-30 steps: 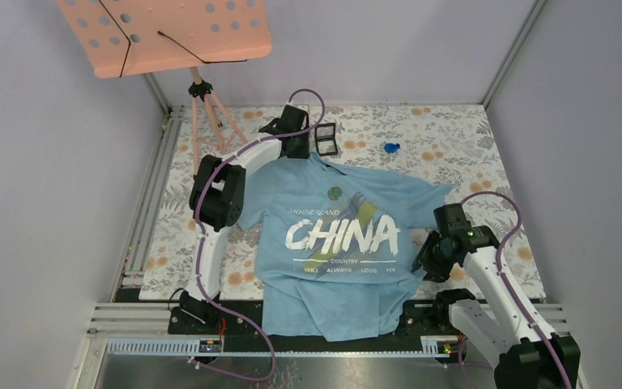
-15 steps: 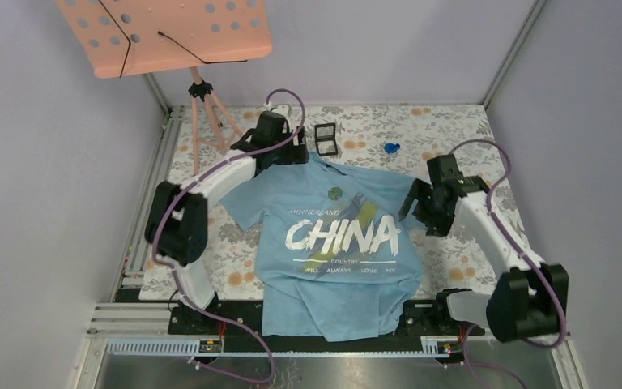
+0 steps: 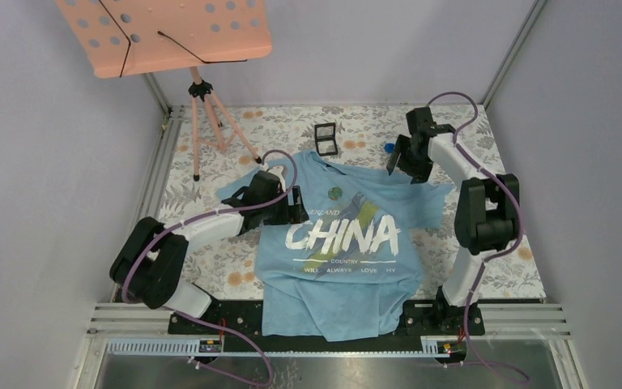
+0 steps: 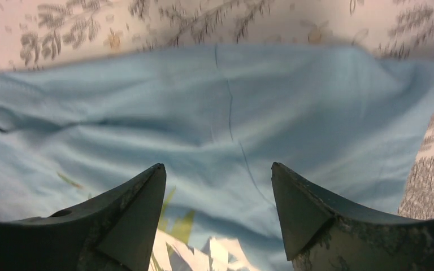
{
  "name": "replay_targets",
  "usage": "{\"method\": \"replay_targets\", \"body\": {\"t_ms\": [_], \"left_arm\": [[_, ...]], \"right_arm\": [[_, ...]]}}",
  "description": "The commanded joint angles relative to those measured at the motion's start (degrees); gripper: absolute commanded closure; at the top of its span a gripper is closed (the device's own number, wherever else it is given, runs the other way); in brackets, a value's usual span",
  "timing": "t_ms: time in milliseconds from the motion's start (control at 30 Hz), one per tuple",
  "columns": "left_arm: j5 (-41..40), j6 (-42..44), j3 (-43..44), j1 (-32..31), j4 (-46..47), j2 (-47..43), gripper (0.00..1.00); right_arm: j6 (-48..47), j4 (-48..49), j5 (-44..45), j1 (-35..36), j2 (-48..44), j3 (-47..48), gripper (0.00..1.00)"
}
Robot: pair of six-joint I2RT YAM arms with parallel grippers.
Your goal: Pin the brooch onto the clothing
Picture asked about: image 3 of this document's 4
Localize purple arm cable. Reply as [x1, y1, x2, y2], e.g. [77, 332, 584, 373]
[121, 149, 300, 389]
[426, 91, 533, 389]

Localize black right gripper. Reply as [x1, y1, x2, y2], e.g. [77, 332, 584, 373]
[386, 135, 433, 186]

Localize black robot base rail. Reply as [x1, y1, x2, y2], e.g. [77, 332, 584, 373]
[168, 290, 489, 346]

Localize black square brooch box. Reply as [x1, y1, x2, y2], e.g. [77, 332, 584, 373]
[313, 122, 339, 156]

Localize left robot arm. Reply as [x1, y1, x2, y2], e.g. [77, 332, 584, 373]
[109, 171, 309, 333]

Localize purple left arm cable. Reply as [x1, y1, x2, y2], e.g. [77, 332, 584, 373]
[121, 149, 300, 389]

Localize round white-backed brooch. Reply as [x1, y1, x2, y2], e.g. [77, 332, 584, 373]
[327, 186, 343, 201]

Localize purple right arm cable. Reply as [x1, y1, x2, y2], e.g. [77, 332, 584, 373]
[426, 91, 533, 389]

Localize slotted white cable duct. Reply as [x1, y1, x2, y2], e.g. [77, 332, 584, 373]
[106, 335, 467, 359]

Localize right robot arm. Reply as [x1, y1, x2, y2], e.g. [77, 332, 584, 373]
[387, 107, 522, 334]

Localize light blue printed t-shirt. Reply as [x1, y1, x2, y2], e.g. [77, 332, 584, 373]
[215, 150, 454, 344]

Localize pink music stand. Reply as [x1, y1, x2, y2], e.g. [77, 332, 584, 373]
[57, 0, 272, 181]

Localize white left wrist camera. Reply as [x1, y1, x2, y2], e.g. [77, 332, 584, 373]
[266, 165, 288, 179]

